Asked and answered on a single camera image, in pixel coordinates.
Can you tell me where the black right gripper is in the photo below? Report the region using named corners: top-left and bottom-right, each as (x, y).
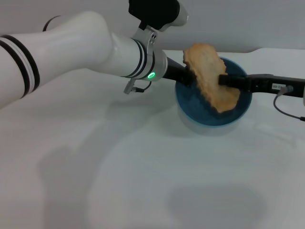
top-left (218, 73), bottom-right (305, 98)

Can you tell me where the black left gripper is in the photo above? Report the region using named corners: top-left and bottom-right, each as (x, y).
top-left (163, 57), bottom-right (199, 88)

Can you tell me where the orange striped bread loaf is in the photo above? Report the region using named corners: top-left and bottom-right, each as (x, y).
top-left (182, 42), bottom-right (241, 114)

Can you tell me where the blue bowl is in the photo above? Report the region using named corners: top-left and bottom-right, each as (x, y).
top-left (174, 56), bottom-right (253, 128)

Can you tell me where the left arm cable with plug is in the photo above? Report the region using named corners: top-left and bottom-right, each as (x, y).
top-left (123, 78), bottom-right (153, 94)

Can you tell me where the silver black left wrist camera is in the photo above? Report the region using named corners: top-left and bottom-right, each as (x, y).
top-left (128, 0), bottom-right (190, 33)

